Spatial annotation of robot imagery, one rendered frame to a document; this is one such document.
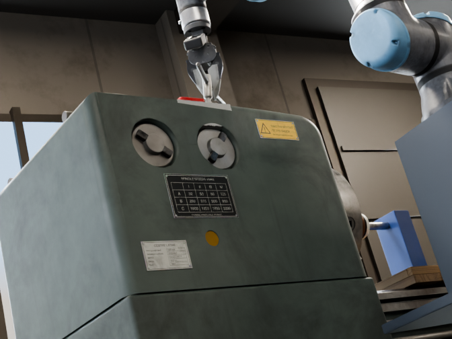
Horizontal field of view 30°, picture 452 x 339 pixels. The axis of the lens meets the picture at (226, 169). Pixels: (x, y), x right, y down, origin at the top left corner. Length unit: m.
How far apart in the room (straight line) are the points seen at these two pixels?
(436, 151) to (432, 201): 0.10
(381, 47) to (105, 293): 0.70
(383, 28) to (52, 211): 0.73
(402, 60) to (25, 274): 0.87
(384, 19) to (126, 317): 0.75
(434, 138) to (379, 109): 3.82
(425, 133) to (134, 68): 3.15
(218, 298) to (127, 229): 0.21
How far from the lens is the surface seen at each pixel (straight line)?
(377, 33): 1.69
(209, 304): 1.51
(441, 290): 2.11
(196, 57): 2.16
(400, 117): 5.61
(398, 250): 2.31
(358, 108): 5.40
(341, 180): 2.05
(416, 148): 1.74
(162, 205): 1.54
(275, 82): 5.18
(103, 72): 4.61
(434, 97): 1.75
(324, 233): 1.76
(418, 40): 1.72
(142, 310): 1.43
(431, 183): 1.71
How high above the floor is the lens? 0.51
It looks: 21 degrees up
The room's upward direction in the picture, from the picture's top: 15 degrees counter-clockwise
